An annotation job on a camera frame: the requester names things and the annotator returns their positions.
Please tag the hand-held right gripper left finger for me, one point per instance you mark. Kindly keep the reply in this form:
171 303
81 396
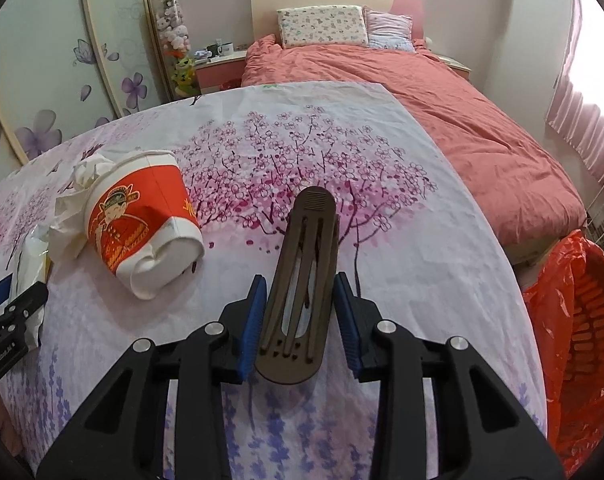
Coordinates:
252 325

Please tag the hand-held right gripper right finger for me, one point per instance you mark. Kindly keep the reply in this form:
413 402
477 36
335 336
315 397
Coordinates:
349 325

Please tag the white packet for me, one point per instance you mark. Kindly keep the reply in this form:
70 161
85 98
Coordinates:
31 260

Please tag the brown hair clip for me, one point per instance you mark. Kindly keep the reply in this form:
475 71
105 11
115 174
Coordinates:
314 202

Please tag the red bin with bag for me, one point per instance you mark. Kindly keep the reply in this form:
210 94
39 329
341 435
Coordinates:
547 335

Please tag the crumpled white tissue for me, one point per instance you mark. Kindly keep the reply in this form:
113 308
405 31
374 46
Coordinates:
69 220

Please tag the red and white paper cup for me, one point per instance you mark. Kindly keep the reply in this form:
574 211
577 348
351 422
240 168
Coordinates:
131 210

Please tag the floral printed blanket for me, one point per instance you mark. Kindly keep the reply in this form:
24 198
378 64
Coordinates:
332 135

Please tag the orange duvet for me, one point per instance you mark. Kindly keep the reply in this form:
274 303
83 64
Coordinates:
457 135

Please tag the flower-print wardrobe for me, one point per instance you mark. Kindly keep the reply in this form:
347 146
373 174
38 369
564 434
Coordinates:
56 60

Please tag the orange plastic basket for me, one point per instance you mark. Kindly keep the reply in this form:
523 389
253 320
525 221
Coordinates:
592 310

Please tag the pink nightstand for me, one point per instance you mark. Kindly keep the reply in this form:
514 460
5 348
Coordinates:
216 75

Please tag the dark mug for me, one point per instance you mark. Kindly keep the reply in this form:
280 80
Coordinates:
213 50

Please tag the beige nightstand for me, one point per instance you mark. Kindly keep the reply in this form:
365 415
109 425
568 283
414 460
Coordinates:
454 64

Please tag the pink striped pillow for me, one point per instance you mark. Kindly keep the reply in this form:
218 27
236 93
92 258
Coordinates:
389 30

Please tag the floral pillow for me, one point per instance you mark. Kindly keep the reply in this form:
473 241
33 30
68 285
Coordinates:
322 27

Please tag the clear tube of plush toys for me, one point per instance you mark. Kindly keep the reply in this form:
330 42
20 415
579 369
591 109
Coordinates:
174 30

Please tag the pink curtain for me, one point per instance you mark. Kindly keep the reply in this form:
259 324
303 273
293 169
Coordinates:
582 125

